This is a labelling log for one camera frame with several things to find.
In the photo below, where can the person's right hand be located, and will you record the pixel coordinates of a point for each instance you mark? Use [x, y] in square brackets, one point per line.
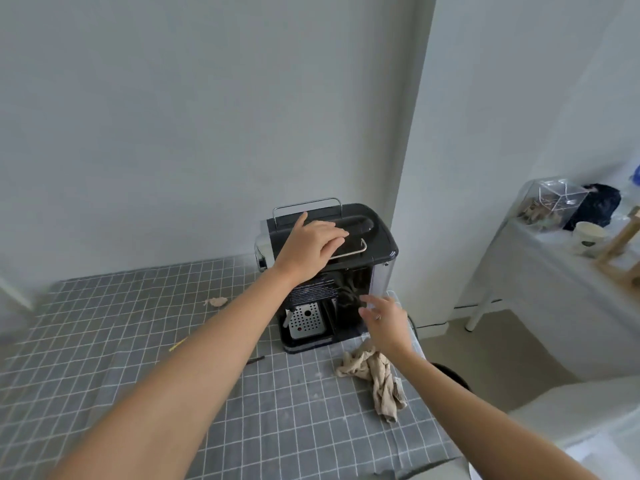
[392, 329]

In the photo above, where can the person's left hand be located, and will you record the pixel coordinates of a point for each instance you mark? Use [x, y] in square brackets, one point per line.
[302, 249]

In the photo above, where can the person's left little finger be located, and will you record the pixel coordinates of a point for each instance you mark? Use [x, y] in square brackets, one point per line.
[302, 222]

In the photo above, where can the person's right thumb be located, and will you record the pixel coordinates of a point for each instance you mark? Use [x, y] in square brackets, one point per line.
[369, 318]

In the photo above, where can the black espresso coffee machine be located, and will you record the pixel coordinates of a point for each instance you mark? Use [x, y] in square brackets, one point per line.
[370, 244]

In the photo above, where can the person's left forearm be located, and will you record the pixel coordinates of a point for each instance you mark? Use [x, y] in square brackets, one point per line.
[195, 374]

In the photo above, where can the person's right forearm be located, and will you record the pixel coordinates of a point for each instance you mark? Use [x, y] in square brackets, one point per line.
[475, 419]

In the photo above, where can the crumpled beige cloth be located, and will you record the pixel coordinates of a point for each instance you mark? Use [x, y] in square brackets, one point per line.
[380, 379]

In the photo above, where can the black round stool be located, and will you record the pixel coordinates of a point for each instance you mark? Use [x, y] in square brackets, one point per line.
[452, 377]

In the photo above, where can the small beige paper scrap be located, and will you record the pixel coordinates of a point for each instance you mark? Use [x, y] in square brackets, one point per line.
[217, 301]

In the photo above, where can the thin yellow stick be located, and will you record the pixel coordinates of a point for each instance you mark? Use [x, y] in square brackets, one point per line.
[177, 344]

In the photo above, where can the white side table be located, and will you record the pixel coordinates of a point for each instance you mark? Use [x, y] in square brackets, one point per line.
[545, 299]

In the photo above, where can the grey checked tablecloth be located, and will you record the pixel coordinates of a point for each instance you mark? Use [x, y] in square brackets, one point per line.
[150, 314]

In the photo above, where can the clear plastic box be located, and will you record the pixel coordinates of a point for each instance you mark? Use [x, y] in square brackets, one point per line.
[552, 202]

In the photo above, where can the white paper cup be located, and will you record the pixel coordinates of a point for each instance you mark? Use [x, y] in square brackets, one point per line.
[589, 239]

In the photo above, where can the dark blue bag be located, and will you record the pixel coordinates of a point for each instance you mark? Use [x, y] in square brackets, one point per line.
[597, 204]

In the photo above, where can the light wooden stand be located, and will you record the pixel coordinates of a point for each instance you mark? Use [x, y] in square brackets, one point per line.
[617, 254]

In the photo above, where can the blue bottle cap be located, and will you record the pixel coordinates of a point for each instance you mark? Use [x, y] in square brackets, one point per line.
[636, 175]

